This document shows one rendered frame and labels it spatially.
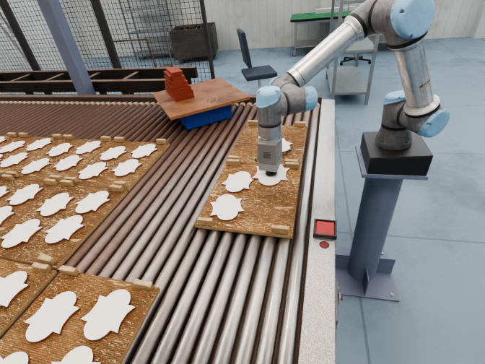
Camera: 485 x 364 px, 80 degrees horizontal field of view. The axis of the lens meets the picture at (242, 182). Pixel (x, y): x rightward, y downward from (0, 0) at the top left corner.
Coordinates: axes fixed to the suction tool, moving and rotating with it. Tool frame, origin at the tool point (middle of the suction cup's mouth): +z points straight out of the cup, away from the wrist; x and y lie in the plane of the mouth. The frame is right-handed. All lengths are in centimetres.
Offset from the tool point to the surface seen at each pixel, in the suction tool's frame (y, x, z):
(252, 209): 7.7, -5.6, 11.2
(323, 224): 8.2, 20.5, 11.9
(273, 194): -2.8, -0.1, 11.2
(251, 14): -683, -241, 26
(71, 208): 26, -78, 11
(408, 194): -140, 78, 105
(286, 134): -53, -7, 11
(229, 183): -4.9, -19.7, 10.4
